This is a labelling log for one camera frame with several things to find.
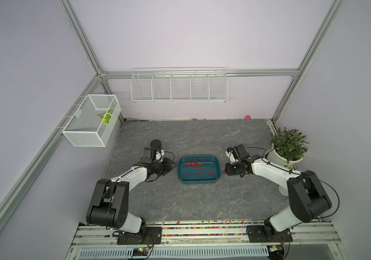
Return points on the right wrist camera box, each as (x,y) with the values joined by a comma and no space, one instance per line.
(237,153)

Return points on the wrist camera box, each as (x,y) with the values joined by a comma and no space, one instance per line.
(149,155)
(237,153)

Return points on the white wire basket left wall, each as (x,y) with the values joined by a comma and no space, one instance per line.
(85,128)

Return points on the white wire wall shelf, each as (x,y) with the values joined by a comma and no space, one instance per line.
(179,85)

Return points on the teal plastic storage box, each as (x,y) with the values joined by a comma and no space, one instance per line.
(199,169)

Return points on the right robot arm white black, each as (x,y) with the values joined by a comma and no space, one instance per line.
(306,195)

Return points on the green toy in basket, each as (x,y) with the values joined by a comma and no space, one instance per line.
(107,116)

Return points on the white pot leafy plant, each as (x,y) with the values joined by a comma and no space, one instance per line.
(288,147)

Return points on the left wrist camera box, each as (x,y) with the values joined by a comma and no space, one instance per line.
(149,155)

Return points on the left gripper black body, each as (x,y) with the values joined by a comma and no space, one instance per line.
(161,168)

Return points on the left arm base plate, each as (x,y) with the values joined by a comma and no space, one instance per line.
(147,235)

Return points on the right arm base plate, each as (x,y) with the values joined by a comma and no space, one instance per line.
(266,234)

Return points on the black round container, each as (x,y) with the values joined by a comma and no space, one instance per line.
(156,144)

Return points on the red sleeve cluster piece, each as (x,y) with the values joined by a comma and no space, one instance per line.
(194,163)

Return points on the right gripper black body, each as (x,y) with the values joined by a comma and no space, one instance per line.
(233,168)

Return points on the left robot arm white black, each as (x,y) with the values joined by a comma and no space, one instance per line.
(109,205)

